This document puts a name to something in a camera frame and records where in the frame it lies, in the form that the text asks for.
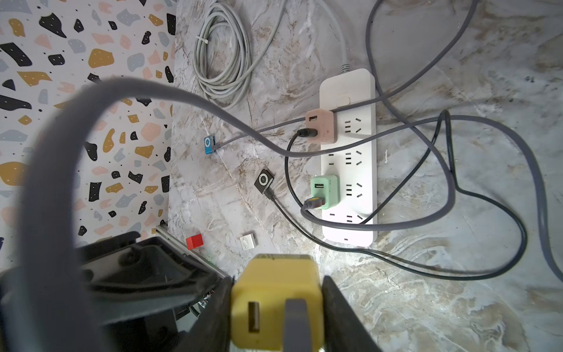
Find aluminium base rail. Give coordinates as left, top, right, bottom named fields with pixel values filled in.
left=155, top=224, right=229, bottom=279

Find yellow USB charger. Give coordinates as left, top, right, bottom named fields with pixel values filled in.
left=230, top=254, right=325, bottom=351

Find blue mp3 player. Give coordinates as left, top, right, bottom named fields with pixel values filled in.
left=204, top=135, right=216, bottom=155

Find grey power strip cable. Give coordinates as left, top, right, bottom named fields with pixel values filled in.
left=192, top=0, right=350, bottom=110

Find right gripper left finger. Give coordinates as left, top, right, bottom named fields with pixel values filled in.
left=173, top=277, right=233, bottom=351

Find red cube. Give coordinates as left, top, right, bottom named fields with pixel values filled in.
left=186, top=234, right=204, bottom=250

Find white power strip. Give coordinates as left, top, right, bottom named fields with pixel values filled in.
left=320, top=68, right=378, bottom=224

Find dark grey yellow-plug cable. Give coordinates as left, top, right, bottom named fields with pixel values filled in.
left=15, top=76, right=458, bottom=352

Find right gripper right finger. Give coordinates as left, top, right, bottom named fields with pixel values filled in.
left=322, top=276, right=382, bottom=352

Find green USB charger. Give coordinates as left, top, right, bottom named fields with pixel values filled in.
left=310, top=175, right=340, bottom=210

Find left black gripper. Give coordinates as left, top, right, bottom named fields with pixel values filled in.
left=0, top=230, right=221, bottom=352

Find pink USB charger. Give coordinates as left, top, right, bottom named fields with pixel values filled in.
left=305, top=109, right=337, bottom=145

